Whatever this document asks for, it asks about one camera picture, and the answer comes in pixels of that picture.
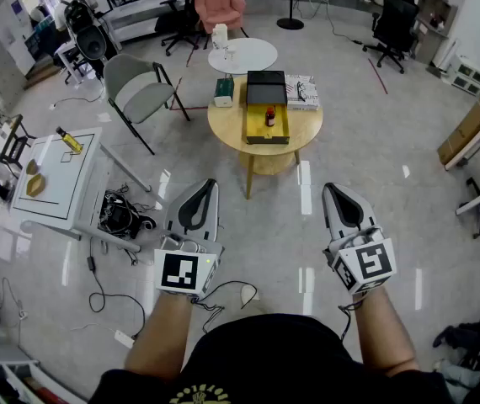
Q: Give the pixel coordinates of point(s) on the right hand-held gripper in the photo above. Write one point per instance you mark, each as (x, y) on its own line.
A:
(370, 263)

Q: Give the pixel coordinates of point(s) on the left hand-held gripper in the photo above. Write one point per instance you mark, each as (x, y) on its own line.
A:
(179, 269)

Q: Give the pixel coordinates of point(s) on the small red-capped bottle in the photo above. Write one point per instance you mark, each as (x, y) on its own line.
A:
(270, 118)

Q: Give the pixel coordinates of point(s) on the person's left forearm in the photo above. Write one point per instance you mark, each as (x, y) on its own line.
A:
(160, 335)

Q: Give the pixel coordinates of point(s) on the person's right forearm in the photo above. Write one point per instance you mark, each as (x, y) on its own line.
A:
(385, 335)

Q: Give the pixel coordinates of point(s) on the green tissue box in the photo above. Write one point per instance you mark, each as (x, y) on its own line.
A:
(224, 88)

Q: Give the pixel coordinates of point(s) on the long cardboard box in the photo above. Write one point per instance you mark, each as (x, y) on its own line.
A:
(467, 133)

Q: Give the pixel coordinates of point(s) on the person's left white shoe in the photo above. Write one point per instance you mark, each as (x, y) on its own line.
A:
(249, 296)

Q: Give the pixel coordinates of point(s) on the round wooden table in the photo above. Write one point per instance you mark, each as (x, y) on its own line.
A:
(227, 120)

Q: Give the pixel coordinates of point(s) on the printed white book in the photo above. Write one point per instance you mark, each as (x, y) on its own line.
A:
(310, 95)

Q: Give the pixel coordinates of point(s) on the white desk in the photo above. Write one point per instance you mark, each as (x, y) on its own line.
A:
(476, 200)

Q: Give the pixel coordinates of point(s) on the grey chair black legs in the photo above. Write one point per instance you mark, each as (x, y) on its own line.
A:
(147, 99)

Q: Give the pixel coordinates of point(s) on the white floor power strip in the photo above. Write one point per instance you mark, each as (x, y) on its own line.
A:
(124, 339)

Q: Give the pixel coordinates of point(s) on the black eyeglasses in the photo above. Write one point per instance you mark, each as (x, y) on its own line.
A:
(298, 86)

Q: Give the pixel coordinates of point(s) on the olive oil bottle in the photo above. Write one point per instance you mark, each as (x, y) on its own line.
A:
(71, 142)

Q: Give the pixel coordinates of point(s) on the white square table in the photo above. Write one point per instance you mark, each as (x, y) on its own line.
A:
(54, 175)

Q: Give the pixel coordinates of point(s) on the large wooden bowl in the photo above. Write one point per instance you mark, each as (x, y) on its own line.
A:
(36, 185)

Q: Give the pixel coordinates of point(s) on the person's black t-shirt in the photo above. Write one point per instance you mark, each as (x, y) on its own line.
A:
(273, 360)

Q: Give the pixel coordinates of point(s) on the small white cup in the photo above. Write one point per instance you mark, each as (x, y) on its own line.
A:
(228, 53)

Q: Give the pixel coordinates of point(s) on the small wooden bowl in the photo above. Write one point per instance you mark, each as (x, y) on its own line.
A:
(33, 166)

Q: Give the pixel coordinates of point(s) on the black swivel chair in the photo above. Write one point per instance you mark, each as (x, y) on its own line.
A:
(476, 335)

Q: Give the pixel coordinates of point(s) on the round white table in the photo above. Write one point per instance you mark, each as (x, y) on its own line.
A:
(252, 55)

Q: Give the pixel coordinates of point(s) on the low white cabinet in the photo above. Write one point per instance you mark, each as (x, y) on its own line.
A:
(469, 76)

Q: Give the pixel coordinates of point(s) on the white jug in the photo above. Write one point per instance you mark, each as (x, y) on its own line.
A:
(220, 34)

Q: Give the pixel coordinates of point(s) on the black floor stand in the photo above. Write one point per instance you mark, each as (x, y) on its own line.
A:
(290, 24)

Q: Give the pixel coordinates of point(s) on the black round-back chair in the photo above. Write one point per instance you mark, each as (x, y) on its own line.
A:
(92, 44)

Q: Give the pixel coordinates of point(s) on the white shelf rack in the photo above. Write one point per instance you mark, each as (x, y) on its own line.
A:
(139, 11)

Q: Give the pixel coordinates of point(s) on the pink armchair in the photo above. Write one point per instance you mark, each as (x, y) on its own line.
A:
(219, 2)

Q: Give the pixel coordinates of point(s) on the grey cubby cabinet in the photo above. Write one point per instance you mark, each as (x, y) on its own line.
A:
(433, 2)

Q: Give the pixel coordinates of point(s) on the black backpack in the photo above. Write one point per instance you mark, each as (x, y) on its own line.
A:
(79, 15)

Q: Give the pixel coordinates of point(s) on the grey locker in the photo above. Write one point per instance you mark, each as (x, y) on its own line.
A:
(0, 70)

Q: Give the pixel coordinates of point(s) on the black frame stool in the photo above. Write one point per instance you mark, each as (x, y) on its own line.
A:
(12, 141)

